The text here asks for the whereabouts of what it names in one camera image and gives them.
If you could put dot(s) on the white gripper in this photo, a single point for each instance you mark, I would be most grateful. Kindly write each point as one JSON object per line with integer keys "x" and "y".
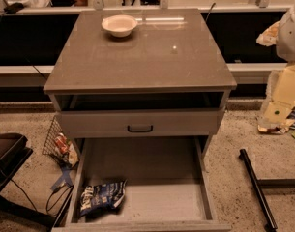
{"x": 290, "y": 38}

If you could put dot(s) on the blue chip bag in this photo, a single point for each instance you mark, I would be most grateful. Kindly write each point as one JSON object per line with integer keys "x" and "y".
{"x": 105, "y": 196}

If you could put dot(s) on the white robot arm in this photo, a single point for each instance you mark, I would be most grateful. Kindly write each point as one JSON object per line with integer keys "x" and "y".
{"x": 286, "y": 37}

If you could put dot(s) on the grey drawer cabinet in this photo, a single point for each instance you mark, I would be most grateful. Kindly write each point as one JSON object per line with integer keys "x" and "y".
{"x": 170, "y": 61}

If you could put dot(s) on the open grey drawer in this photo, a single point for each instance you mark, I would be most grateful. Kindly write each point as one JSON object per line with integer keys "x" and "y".
{"x": 166, "y": 186}

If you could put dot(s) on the black metal stand leg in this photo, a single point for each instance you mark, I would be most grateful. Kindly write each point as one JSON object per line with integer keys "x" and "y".
{"x": 259, "y": 185}

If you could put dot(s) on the white bowl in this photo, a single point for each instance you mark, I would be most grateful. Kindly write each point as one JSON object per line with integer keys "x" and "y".
{"x": 119, "y": 25}

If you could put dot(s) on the red soda can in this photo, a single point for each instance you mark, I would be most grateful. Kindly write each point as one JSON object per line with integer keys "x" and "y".
{"x": 61, "y": 143}

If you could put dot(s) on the blue tape cross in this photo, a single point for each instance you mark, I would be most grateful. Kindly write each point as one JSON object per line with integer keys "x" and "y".
{"x": 64, "y": 179}

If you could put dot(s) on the black chair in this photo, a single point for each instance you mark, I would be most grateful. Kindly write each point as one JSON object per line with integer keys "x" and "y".
{"x": 13, "y": 154}

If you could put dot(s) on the closed drawer with black handle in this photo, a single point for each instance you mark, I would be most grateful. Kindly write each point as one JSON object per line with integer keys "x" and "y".
{"x": 100, "y": 124}

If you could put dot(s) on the wire mesh basket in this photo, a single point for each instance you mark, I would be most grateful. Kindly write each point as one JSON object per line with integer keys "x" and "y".
{"x": 50, "y": 150}

